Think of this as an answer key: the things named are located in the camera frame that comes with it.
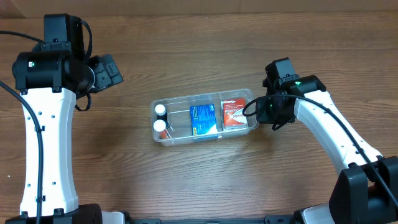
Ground red caplet box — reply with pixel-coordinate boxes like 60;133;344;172
221;98;248;130

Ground black bottle white cap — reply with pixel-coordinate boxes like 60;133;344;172
154;104;168;123

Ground orange bottle white cap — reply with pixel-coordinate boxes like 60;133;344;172
153;119;172;139

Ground blue lozenge box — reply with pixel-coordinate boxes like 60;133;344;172
190;104;218;136

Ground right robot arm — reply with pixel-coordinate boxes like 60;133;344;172
254;58;397;223

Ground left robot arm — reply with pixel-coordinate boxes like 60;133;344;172
9;14;129;223

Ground clear plastic container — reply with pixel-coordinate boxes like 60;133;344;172
150;89;258;146

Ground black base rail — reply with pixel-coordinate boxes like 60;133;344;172
77;203;351;224

